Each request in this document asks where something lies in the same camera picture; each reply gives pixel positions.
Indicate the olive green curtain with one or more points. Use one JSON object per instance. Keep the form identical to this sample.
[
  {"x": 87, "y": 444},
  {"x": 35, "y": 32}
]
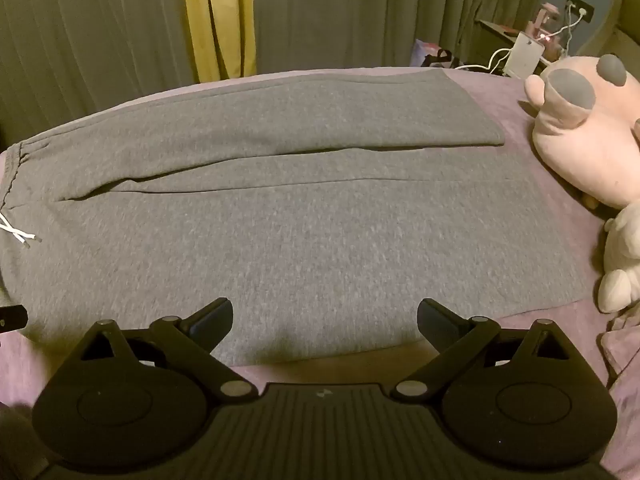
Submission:
[
  {"x": 90, "y": 35},
  {"x": 350, "y": 10}
]

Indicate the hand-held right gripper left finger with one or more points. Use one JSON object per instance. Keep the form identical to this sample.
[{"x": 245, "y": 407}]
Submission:
[{"x": 216, "y": 316}]

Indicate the purple bed blanket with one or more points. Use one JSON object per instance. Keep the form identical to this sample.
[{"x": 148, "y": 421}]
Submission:
[{"x": 510, "y": 125}]

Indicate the dark nightstand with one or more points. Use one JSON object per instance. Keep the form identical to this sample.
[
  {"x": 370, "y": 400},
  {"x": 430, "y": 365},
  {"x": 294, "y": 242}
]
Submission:
[{"x": 492, "y": 40}]

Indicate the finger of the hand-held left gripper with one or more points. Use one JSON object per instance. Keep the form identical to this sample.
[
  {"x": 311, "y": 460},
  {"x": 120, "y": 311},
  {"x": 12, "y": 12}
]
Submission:
[{"x": 11, "y": 318}]

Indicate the grey sweat pants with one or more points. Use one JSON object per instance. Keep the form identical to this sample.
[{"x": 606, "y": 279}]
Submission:
[{"x": 280, "y": 210}]

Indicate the purple bag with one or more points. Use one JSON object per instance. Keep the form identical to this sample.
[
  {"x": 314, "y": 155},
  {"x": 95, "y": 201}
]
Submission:
[{"x": 425, "y": 52}]

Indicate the white box device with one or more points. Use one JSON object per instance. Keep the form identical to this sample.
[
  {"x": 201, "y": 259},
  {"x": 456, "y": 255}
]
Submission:
[{"x": 524, "y": 55}]

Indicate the yellow curtain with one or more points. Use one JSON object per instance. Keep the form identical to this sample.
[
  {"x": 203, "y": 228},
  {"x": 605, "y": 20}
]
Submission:
[{"x": 220, "y": 15}]

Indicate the pink plush toy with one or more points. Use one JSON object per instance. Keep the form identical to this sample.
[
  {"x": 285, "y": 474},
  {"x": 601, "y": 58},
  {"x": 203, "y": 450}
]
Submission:
[{"x": 580, "y": 145}]

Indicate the black wall power outlet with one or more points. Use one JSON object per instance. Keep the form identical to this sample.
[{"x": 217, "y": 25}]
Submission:
[{"x": 582, "y": 9}]

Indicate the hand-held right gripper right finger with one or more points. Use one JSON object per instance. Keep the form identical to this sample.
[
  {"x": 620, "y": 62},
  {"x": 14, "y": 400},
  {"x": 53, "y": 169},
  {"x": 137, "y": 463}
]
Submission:
[{"x": 434, "y": 318}]

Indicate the white plush toy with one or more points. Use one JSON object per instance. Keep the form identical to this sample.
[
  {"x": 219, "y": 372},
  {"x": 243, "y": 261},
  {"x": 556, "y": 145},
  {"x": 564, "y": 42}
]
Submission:
[{"x": 622, "y": 260}]

